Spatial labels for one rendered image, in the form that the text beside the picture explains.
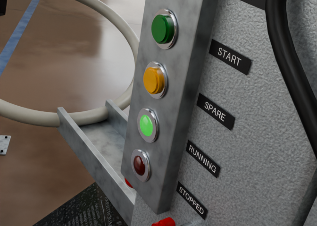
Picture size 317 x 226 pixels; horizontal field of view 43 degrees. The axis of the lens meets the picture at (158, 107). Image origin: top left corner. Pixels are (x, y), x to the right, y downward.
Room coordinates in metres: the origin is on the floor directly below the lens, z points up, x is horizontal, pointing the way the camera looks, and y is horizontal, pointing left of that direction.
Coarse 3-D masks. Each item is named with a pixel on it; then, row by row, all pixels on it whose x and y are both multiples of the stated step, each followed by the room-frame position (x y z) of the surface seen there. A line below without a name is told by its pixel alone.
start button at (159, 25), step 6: (156, 18) 0.35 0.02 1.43; (162, 18) 0.34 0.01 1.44; (168, 18) 0.34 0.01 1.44; (156, 24) 0.35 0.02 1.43; (162, 24) 0.34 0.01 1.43; (168, 24) 0.34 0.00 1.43; (156, 30) 0.35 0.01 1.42; (162, 30) 0.34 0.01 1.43; (168, 30) 0.34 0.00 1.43; (156, 36) 0.34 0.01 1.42; (162, 36) 0.34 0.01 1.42; (168, 36) 0.34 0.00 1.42; (162, 42) 0.34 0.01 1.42
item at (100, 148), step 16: (64, 112) 0.67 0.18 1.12; (112, 112) 0.73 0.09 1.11; (64, 128) 0.66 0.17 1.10; (80, 128) 0.69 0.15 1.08; (96, 128) 0.70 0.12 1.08; (112, 128) 0.72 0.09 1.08; (80, 144) 0.60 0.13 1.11; (96, 144) 0.65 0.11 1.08; (112, 144) 0.66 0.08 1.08; (80, 160) 0.60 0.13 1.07; (96, 160) 0.55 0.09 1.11; (112, 160) 0.61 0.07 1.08; (96, 176) 0.55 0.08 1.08; (112, 176) 0.51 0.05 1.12; (112, 192) 0.50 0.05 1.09; (128, 192) 0.48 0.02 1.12; (128, 208) 0.46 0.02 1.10; (128, 224) 0.46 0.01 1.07
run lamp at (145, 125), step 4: (144, 116) 0.35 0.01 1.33; (140, 120) 0.35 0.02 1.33; (144, 120) 0.34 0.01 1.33; (148, 120) 0.34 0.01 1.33; (140, 124) 0.35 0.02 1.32; (144, 124) 0.34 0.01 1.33; (148, 124) 0.34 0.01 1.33; (144, 128) 0.34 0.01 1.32; (148, 128) 0.34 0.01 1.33; (144, 132) 0.34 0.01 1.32; (148, 132) 0.34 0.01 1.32
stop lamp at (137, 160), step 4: (136, 156) 0.35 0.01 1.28; (136, 160) 0.35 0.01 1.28; (140, 160) 0.34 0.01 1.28; (136, 164) 0.34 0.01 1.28; (140, 164) 0.34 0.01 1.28; (136, 168) 0.34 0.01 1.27; (140, 168) 0.34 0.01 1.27; (144, 168) 0.34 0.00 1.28; (136, 172) 0.34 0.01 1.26; (140, 172) 0.34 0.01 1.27; (144, 172) 0.34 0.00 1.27
